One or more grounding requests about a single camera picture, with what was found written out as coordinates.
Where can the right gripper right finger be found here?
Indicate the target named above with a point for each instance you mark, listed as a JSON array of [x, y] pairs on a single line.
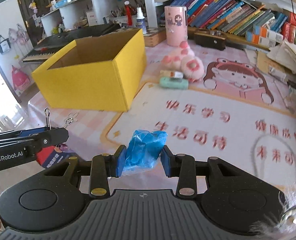
[[181, 166]]

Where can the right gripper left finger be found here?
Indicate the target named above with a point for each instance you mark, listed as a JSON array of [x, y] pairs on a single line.
[[106, 166]]

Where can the blue plastic item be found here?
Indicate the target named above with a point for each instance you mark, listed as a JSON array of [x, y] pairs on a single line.
[[143, 151]]

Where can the black binder clip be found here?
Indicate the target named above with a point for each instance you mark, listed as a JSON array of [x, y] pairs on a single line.
[[68, 121]]

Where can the red gift bag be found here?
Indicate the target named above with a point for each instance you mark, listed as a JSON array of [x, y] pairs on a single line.
[[52, 155]]

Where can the pink cartoon desk mat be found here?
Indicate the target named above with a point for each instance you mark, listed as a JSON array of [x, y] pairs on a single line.
[[256, 134]]

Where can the green eraser case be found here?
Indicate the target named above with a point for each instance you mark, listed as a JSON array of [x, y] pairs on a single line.
[[172, 83]]

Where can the white orange small tube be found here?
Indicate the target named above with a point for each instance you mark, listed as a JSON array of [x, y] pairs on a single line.
[[171, 74]]

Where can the yellow cardboard box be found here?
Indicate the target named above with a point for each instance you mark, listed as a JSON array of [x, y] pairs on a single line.
[[94, 73]]

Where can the pink plush toy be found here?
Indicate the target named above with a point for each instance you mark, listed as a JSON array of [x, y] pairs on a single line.
[[183, 59]]

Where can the black electronic keyboard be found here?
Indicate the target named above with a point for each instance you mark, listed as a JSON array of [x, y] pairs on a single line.
[[50, 45]]

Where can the dark wooden box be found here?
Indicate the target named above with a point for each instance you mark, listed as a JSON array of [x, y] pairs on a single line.
[[210, 39]]

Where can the checkered chess board box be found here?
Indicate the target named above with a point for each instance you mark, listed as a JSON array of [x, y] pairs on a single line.
[[154, 36]]

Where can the pink cylindrical canister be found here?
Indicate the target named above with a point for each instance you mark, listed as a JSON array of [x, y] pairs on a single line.
[[176, 25]]

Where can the white pen holder cup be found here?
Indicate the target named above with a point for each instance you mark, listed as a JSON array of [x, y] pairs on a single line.
[[119, 20]]

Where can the stack of papers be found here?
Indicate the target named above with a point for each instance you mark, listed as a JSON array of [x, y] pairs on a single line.
[[285, 55]]

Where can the white spray bottle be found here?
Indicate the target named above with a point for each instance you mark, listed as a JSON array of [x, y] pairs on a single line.
[[140, 20]]

